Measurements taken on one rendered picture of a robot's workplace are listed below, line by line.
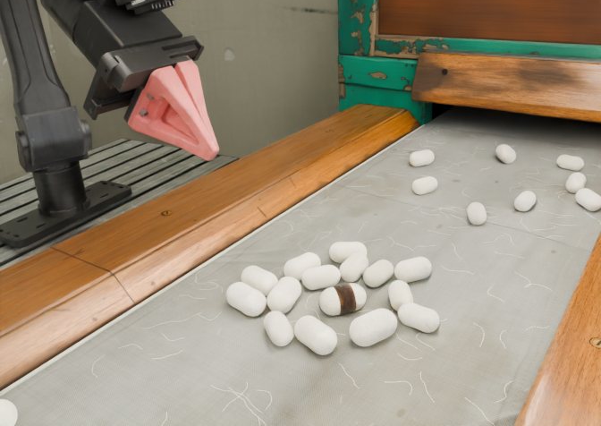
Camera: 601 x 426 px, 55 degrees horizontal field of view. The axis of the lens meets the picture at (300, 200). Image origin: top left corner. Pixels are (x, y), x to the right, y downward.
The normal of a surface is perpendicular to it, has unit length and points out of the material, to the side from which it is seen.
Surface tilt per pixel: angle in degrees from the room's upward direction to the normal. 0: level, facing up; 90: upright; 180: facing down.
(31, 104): 77
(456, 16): 90
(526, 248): 0
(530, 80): 67
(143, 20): 40
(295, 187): 45
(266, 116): 90
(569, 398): 0
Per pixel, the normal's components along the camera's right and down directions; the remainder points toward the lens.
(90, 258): -0.04, -0.91
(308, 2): -0.50, 0.37
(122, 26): 0.50, -0.57
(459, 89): -0.53, -0.03
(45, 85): 0.56, 0.09
